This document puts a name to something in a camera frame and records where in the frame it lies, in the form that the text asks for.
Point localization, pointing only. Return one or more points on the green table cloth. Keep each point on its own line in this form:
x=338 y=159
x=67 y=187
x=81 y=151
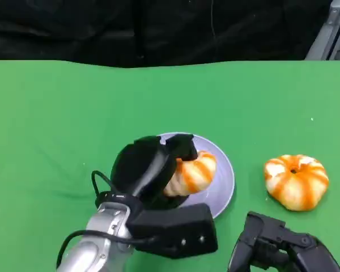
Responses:
x=170 y=99

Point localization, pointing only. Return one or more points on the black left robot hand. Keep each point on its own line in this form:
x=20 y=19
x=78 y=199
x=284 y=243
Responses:
x=147 y=170

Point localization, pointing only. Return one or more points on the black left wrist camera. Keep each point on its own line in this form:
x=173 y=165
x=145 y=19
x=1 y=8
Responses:
x=175 y=229

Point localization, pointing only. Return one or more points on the grey metal frame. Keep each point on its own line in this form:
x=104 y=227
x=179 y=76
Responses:
x=330 y=31

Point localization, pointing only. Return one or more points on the lilac plate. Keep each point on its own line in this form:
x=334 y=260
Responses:
x=218 y=181

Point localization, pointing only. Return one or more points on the orange and white bread roll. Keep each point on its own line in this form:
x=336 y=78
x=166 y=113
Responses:
x=192 y=175
x=296 y=181

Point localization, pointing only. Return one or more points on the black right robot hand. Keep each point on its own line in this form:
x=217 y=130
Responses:
x=275 y=246

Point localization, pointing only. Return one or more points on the black backdrop curtain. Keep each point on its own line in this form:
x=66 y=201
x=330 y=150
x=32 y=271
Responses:
x=147 y=28

